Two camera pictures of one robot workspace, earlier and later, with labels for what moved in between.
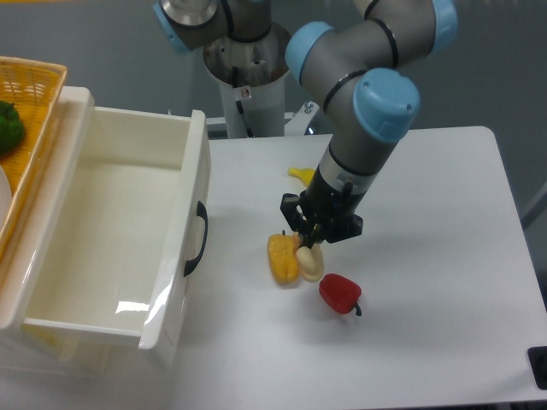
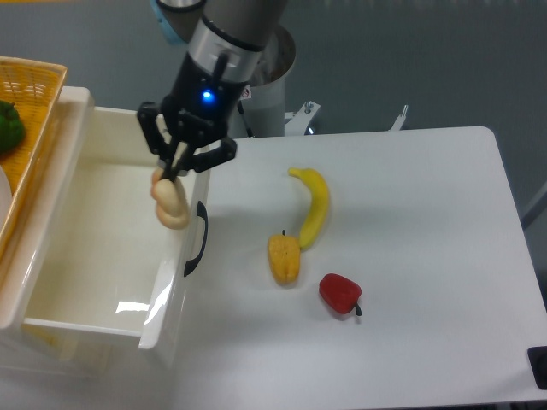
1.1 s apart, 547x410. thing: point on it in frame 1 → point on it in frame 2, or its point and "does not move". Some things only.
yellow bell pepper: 283,258 does not move
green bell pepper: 12,129 does not move
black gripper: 326,206 → 199,109
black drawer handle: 202,211 does not move
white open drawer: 109,238 does not move
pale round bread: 311,262 → 172,206
